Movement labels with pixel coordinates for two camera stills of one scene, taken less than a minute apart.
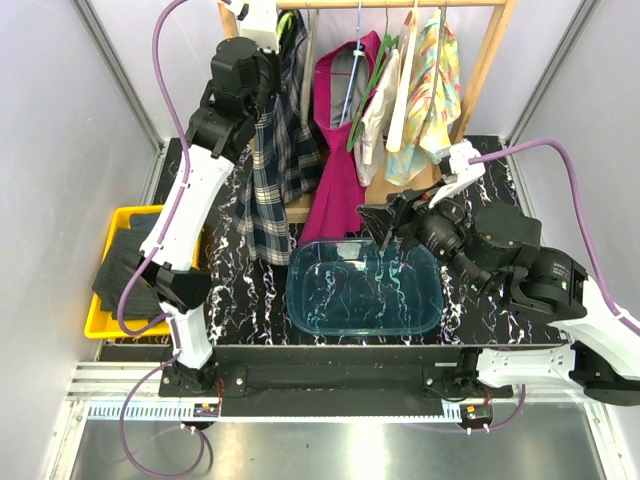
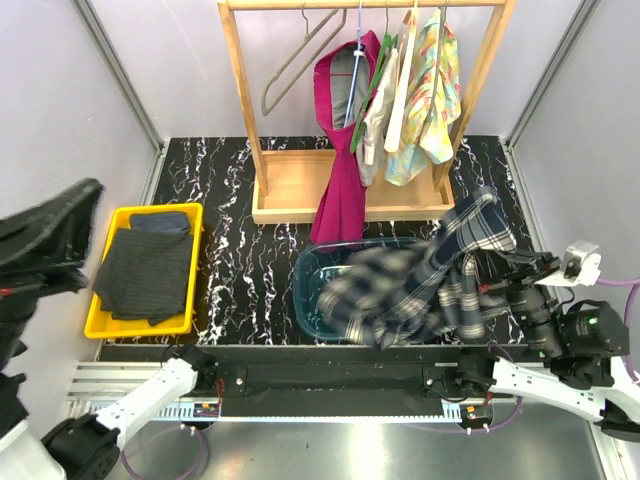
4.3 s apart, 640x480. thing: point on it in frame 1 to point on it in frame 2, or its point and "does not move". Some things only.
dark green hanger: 385,50 does not move
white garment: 370,146 does not move
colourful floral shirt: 434,100 does not move
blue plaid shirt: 286,157 to 386,293
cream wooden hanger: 393,144 does not move
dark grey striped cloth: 141,298 does not move
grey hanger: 307,69 to 308,40
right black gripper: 410,205 to 498,268
